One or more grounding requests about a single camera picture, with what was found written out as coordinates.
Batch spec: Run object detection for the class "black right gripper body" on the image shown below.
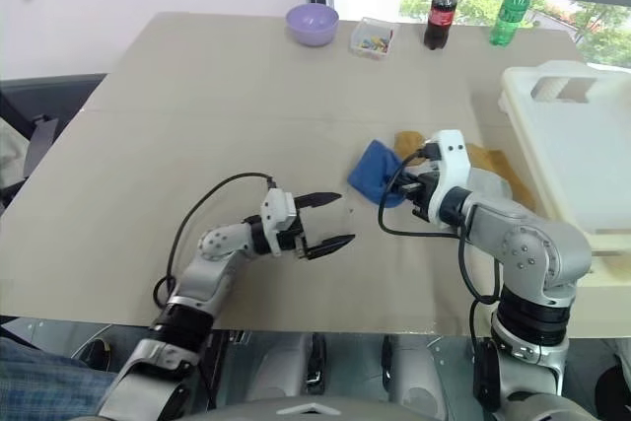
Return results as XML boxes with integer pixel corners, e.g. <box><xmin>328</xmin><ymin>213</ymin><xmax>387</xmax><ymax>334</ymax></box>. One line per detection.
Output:
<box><xmin>392</xmin><ymin>163</ymin><xmax>441</xmax><ymax>219</ymax></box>

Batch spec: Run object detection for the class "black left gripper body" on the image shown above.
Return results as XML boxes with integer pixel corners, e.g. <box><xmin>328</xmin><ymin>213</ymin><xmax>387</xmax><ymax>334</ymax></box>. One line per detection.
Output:
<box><xmin>274</xmin><ymin>207</ymin><xmax>307</xmax><ymax>262</ymax></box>

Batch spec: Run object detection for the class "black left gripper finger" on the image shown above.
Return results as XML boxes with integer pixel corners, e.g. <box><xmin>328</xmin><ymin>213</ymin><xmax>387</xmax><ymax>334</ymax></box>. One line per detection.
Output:
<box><xmin>300</xmin><ymin>234</ymin><xmax>358</xmax><ymax>261</ymax></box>
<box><xmin>294</xmin><ymin>191</ymin><xmax>343</xmax><ymax>211</ymax></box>

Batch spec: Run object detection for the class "blue cloth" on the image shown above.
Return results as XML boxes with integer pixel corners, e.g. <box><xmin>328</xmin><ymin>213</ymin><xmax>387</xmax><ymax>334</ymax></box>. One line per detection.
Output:
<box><xmin>346</xmin><ymin>138</ymin><xmax>411</xmax><ymax>210</ymax></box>

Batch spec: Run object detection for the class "clear box of coloured pieces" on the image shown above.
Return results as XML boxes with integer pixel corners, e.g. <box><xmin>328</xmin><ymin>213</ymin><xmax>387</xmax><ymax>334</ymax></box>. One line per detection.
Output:
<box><xmin>348</xmin><ymin>16</ymin><xmax>401</xmax><ymax>62</ymax></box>

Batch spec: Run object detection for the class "white plastic bin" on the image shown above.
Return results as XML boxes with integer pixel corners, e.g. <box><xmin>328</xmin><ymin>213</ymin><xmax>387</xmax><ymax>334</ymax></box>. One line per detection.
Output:
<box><xmin>497</xmin><ymin>59</ymin><xmax>631</xmax><ymax>290</ymax></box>

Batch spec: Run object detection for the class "yellow-brown cloth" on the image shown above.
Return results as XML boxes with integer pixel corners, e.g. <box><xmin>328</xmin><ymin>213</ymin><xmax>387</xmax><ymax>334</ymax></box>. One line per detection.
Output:
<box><xmin>392</xmin><ymin>129</ymin><xmax>538</xmax><ymax>211</ymax></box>

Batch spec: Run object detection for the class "silver robot torso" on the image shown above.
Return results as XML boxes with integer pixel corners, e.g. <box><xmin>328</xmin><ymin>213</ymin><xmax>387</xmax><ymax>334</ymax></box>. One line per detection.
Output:
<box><xmin>211</xmin><ymin>392</ymin><xmax>593</xmax><ymax>421</ymax></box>

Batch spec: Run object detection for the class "purple bowl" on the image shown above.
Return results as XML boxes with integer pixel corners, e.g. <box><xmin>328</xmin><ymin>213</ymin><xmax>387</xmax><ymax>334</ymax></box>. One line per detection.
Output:
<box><xmin>285</xmin><ymin>2</ymin><xmax>340</xmax><ymax>48</ymax></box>

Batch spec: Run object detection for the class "cola bottle with red cap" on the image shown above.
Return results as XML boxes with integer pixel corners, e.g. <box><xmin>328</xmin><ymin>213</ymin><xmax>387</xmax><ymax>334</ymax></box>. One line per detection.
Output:
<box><xmin>422</xmin><ymin>0</ymin><xmax>459</xmax><ymax>52</ymax></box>

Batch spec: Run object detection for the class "green bottle with yellow cap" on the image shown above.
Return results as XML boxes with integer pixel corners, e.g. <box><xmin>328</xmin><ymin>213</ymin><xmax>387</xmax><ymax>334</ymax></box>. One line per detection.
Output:
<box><xmin>488</xmin><ymin>0</ymin><xmax>536</xmax><ymax>48</ymax></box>

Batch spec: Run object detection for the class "dark rounded shape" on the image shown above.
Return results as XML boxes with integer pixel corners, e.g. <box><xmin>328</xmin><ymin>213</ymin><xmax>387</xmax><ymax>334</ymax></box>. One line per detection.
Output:
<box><xmin>72</xmin><ymin>335</ymin><xmax>120</xmax><ymax>374</ymax></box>
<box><xmin>593</xmin><ymin>360</ymin><xmax>631</xmax><ymax>418</ymax></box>

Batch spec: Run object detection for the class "blue checked fabric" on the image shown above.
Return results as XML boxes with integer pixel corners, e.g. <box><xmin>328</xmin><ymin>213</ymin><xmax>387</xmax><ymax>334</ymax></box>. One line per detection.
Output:
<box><xmin>0</xmin><ymin>335</ymin><xmax>118</xmax><ymax>421</ymax></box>

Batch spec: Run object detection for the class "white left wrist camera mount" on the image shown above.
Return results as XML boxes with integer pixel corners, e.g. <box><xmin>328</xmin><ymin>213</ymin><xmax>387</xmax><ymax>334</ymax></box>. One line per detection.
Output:
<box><xmin>259</xmin><ymin>187</ymin><xmax>300</xmax><ymax>234</ymax></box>

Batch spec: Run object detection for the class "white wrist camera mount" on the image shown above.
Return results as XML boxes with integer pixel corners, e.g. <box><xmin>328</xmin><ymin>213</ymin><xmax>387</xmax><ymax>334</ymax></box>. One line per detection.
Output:
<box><xmin>423</xmin><ymin>128</ymin><xmax>472</xmax><ymax>224</ymax></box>
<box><xmin>259</xmin><ymin>187</ymin><xmax>300</xmax><ymax>234</ymax></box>

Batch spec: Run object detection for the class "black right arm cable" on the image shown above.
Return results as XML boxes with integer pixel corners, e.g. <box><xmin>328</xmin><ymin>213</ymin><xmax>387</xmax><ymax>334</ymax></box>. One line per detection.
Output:
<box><xmin>377</xmin><ymin>142</ymin><xmax>500</xmax><ymax>305</ymax></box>

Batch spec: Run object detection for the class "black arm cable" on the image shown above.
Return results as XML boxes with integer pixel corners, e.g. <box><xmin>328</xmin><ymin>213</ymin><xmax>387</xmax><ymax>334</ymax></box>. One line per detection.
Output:
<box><xmin>377</xmin><ymin>142</ymin><xmax>500</xmax><ymax>305</ymax></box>
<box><xmin>152</xmin><ymin>172</ymin><xmax>277</xmax><ymax>310</ymax></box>

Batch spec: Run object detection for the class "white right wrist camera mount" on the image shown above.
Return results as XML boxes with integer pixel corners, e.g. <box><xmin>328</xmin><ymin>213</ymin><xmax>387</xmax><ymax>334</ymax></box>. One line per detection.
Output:
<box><xmin>423</xmin><ymin>128</ymin><xmax>472</xmax><ymax>224</ymax></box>

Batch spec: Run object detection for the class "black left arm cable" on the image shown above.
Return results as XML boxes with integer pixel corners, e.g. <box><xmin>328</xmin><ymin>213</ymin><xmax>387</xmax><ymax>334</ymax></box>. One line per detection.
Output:
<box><xmin>152</xmin><ymin>172</ymin><xmax>277</xmax><ymax>310</ymax></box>

